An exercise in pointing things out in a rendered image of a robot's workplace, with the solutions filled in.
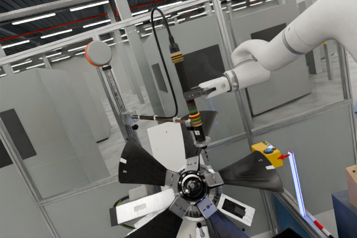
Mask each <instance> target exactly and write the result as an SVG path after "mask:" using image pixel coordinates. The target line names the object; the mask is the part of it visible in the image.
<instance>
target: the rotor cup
mask: <svg viewBox="0 0 357 238"><path fill-rule="evenodd" d="M190 183H194V184H195V187H194V188H193V189H192V188H190ZM177 191H178V195H179V196H180V197H181V198H182V199H184V200H185V201H186V202H188V203H189V204H190V206H194V207H195V206H196V204H198V203H199V202H200V201H202V200H203V199H205V198H206V197H209V195H210V189H209V186H208V184H207V181H206V179H205V176H204V175H203V174H202V173H200V172H198V171H195V170H190V171H186V172H184V173H183V174H182V175H181V176H180V178H179V180H178V183H177ZM201 199H202V200H201Z"/></svg>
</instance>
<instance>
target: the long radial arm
mask: <svg viewBox="0 0 357 238"><path fill-rule="evenodd" d="M173 189H174V188H170V189H167V190H164V191H161V192H158V193H155V194H152V195H149V196H146V197H144V198H141V199H138V200H134V201H131V202H128V203H125V204H123V205H120V206H117V207H116V214H117V222H118V224H123V223H128V222H131V221H133V220H136V219H139V218H142V217H146V216H147V215H148V214H150V213H157V212H159V211H160V210H162V209H163V208H164V207H166V206H167V205H170V204H171V203H172V202H173V200H174V199H175V198H176V197H175V196H174V195H175V193H174V190H173Z"/></svg>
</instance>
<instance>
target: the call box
mask: <svg viewBox="0 0 357 238"><path fill-rule="evenodd" d="M266 142H267V141H266ZM267 143H268V142H267ZM268 144H269V143H268ZM270 145H271V144H270ZM271 146H272V145H271ZM267 148H269V147H267V146H266V145H265V144H264V143H262V142H260V143H257V144H254V145H251V149H252V152H254V151H256V150H257V151H260V152H261V153H262V154H264V155H265V156H266V157H267V158H268V159H269V161H270V162H271V163H272V164H273V166H274V167H275V168H276V167H280V166H283V162H282V159H277V158H278V157H280V156H281V152H280V151H279V150H278V149H276V150H272V152H271V153H265V149H267ZM272 148H274V147H273V146H272ZM272 148H271V149H272Z"/></svg>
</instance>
